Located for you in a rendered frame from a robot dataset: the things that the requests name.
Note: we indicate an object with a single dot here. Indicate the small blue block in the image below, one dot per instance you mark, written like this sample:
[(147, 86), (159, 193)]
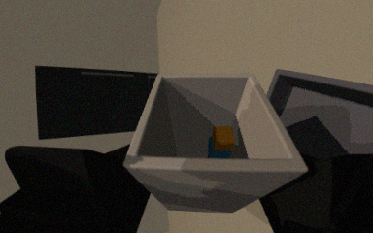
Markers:
[(219, 154)]

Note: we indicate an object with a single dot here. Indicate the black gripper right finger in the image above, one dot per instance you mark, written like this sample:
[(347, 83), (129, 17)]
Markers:
[(316, 201)]

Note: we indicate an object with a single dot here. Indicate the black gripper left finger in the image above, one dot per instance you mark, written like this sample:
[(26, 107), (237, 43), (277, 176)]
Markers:
[(117, 199)]

